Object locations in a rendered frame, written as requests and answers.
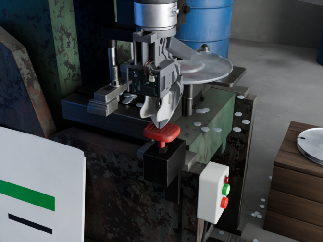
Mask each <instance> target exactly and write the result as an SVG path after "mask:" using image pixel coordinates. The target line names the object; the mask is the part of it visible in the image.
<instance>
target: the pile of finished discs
mask: <svg viewBox="0 0 323 242"><path fill-rule="evenodd" d="M297 147H298V150H299V151H300V153H301V154H302V155H303V156H305V157H306V158H307V159H309V160H311V161H312V162H314V163H316V164H319V165H321V166H323V128H312V129H308V130H305V131H303V132H301V133H300V134H299V136H298V139H297Z"/></svg>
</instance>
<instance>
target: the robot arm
mask: <svg viewBox="0 0 323 242"><path fill-rule="evenodd" d="M177 1H178V0H134V22H135V24H136V32H134V33H133V58H134V61H132V62H130V63H128V64H127V65H125V67H126V87H127V92H129V91H130V90H132V92H133V93H136V94H140V95H145V101H144V104H143V105H142V107H141V109H140V116H141V118H146V117H151V119H152V121H153V122H154V124H155V125H156V127H157V128H159V129H161V128H163V127H164V126H165V125H166V124H167V122H168V121H169V120H170V118H171V116H172V114H173V112H174V110H175V108H176V107H177V105H178V103H179V101H180V99H181V97H182V94H183V88H184V87H183V75H181V74H180V69H179V67H180V66H181V65H180V64H179V63H178V62H177V61H181V60H190V59H191V56H192V51H193V50H192V48H190V47H189V46H187V45H185V44H184V43H182V42H181V41H179V40H178V39H176V38H174V37H173V36H174V35H175V34H176V26H175V25H176V23H177V14H179V9H177ZM298 1H303V2H308V3H312V4H317V5H322V6H323V0H298ZM129 71H131V72H132V83H131V84H129V76H128V72H129ZM160 98H161V100H162V103H161V106H160V103H159V99H160Z"/></svg>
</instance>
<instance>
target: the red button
mask: <svg viewBox="0 0 323 242"><path fill-rule="evenodd" d="M227 204H228V198H227V197H223V198H222V200H221V204H220V207H221V208H223V209H226V207H227Z"/></svg>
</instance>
